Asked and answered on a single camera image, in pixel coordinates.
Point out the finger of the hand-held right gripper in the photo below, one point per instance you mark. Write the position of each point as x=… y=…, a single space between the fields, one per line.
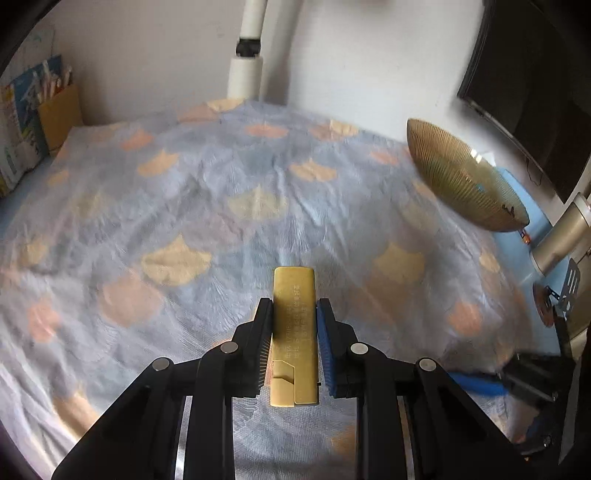
x=475 y=384

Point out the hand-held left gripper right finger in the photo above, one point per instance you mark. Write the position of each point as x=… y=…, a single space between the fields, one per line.
x=326 y=350

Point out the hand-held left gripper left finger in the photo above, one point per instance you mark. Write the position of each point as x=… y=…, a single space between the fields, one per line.
x=261 y=350

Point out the gold bar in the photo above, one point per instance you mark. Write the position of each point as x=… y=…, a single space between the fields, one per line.
x=295 y=314

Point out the gold ribbed bowl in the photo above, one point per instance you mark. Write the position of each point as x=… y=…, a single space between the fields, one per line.
x=461 y=175

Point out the copper round disc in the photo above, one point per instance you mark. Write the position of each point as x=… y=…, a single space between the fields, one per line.
x=544 y=304

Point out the scale-patterned table cloth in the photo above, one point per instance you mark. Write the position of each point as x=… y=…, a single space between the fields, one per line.
x=184 y=221

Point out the small orange object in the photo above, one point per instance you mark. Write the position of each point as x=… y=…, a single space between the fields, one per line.
x=525 y=235

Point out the gold metal cylinder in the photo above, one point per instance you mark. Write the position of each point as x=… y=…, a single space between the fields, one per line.
x=561 y=235

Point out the light blue mat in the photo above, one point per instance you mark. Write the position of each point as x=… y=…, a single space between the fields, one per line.
x=538 y=217

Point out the white pole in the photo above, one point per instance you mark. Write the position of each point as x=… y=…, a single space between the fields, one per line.
x=247 y=55

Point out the black monitor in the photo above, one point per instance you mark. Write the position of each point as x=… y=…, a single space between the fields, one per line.
x=531 y=87

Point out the yellow pencil box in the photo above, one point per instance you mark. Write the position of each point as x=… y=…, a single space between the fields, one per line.
x=60 y=120

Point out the row of books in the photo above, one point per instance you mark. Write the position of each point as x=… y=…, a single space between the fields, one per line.
x=21 y=129

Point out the bunch of pencils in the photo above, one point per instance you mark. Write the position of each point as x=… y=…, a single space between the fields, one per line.
x=53 y=83

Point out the blue perforated bracket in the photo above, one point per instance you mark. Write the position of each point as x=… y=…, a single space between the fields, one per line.
x=570 y=286

